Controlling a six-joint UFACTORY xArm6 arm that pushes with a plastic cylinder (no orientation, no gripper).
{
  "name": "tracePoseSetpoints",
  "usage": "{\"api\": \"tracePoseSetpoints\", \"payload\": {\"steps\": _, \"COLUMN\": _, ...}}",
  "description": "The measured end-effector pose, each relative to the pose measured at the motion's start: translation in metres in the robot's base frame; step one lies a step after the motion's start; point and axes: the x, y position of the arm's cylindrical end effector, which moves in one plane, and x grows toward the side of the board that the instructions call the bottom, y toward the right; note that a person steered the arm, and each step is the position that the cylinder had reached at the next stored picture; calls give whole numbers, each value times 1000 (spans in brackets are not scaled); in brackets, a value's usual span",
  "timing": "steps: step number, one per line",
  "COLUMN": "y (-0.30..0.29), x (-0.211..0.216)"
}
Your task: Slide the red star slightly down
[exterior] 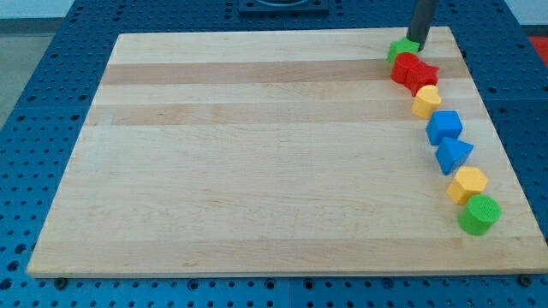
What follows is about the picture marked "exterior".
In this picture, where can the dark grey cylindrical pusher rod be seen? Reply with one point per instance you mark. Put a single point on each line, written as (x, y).
(421, 21)

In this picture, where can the green star block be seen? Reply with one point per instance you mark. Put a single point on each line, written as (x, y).
(400, 46)

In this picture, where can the red star block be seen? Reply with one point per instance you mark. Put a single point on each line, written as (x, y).
(421, 75)

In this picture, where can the red round block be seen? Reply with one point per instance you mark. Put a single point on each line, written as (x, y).
(403, 62)

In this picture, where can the yellow heart block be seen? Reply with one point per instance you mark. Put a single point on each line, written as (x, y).
(426, 101)

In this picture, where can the blue cube block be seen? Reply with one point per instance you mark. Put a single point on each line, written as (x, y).
(443, 123)

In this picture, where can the blue triangle block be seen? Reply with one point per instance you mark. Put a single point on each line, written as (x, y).
(452, 153)

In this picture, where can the yellow hexagon block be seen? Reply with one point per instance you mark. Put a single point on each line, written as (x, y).
(467, 182)

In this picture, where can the wooden board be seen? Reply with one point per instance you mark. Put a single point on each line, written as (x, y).
(275, 153)

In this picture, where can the green cylinder block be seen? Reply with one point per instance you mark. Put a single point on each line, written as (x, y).
(480, 213)

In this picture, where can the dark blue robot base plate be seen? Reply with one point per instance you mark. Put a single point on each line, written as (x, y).
(257, 7)

